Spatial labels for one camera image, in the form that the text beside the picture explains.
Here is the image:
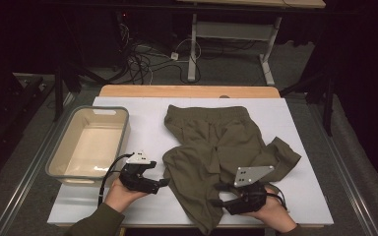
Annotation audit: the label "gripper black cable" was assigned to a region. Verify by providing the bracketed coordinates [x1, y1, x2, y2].
[265, 183, 289, 212]
[97, 152, 135, 207]

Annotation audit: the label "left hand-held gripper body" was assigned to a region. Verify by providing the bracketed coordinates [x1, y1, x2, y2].
[118, 150, 161, 195]

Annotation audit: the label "person's left hand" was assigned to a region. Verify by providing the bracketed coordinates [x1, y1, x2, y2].
[103, 178, 149, 213]

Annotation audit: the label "olive green pants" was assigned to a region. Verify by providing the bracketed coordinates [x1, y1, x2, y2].
[161, 104, 302, 236]

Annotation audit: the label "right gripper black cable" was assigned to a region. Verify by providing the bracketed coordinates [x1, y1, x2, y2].
[265, 183, 289, 212]

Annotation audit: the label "white frame desk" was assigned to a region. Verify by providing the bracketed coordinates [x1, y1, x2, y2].
[176, 0, 327, 87]

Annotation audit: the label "white table board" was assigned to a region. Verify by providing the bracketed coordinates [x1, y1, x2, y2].
[47, 96, 335, 227]

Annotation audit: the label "wooden table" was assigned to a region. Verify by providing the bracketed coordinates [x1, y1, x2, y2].
[98, 85, 282, 98]

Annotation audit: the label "tangle of floor cables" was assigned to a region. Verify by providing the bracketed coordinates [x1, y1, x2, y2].
[117, 23, 202, 86]

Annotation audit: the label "person's right hand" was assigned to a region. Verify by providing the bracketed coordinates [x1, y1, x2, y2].
[242, 188, 298, 234]

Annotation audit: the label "metal floor rail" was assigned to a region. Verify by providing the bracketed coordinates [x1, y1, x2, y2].
[0, 91, 77, 236]
[308, 104, 378, 236]

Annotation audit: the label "black metal stand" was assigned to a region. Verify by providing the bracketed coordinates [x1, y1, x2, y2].
[279, 58, 339, 138]
[52, 48, 126, 123]

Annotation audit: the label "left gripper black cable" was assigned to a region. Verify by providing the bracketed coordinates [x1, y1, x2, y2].
[97, 152, 135, 207]

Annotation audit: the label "beige plastic basket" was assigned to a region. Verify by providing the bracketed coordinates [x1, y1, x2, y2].
[44, 105, 132, 189]

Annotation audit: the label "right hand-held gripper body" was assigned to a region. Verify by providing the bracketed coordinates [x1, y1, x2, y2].
[224, 165, 276, 216]

